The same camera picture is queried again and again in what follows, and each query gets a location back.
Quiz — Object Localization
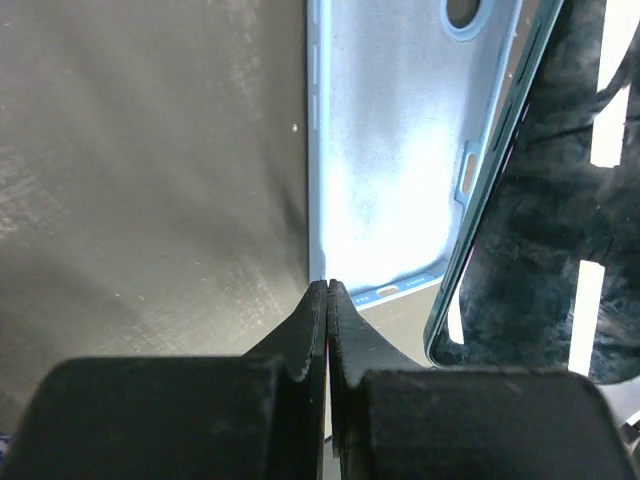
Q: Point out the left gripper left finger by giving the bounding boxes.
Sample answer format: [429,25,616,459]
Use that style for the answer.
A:
[1,281,328,479]

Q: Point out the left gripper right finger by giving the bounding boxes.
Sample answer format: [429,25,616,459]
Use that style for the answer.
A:
[326,280,639,479]

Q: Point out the teal phone face down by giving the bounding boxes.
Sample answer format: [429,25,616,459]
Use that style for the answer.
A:
[425,1,639,385]

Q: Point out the light blue phone case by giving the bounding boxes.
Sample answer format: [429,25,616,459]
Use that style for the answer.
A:
[307,1,521,310]

